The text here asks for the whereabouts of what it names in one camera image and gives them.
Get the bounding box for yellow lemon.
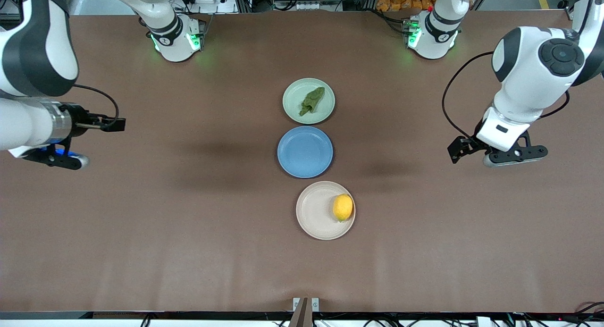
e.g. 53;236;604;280
332;193;354;223

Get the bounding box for green lettuce leaf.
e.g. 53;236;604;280
298;86;327;117

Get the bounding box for blue plate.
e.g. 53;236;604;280
277;126;334;179

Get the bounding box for beige plate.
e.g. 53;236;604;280
296;181;356;241

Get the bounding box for light green plate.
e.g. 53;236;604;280
282;78;336;125

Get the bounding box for aluminium profile post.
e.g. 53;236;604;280
558;0;585;21

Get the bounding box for metal table edge bracket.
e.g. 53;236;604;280
289;297;320;327

